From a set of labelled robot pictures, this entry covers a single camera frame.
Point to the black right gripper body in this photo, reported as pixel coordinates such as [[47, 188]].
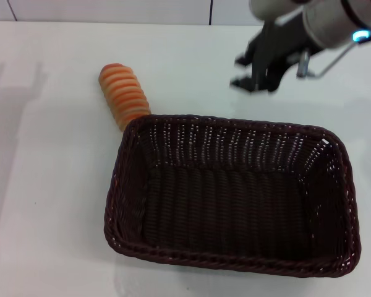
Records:
[[275, 46]]

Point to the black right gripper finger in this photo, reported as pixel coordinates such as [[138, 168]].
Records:
[[243, 83], [243, 59]]

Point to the orange striped bread roll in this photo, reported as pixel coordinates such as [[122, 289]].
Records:
[[123, 92]]

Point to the dark brown woven basket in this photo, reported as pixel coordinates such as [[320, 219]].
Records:
[[228, 204]]

